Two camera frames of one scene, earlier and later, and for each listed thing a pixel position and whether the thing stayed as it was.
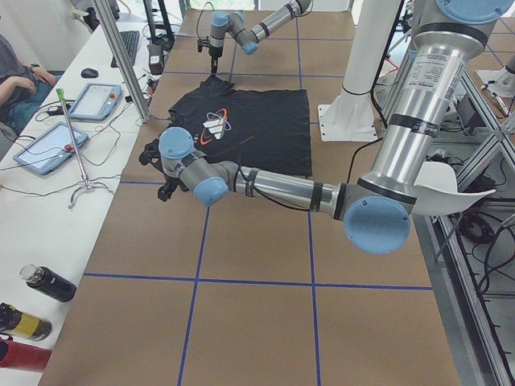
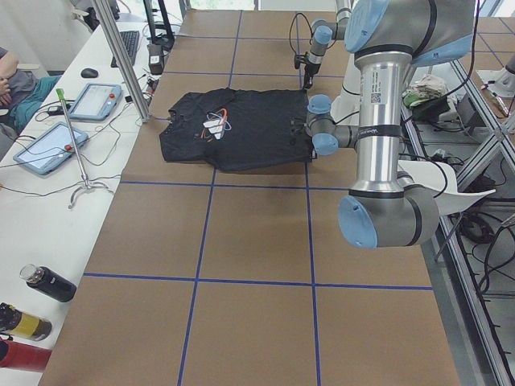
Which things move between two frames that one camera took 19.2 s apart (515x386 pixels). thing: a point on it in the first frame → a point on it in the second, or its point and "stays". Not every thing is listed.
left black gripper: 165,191 → 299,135
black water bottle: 48,282 stays
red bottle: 18,355 stays
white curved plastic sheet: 436,191 stays
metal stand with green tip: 86,183 stays
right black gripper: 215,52 → 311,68
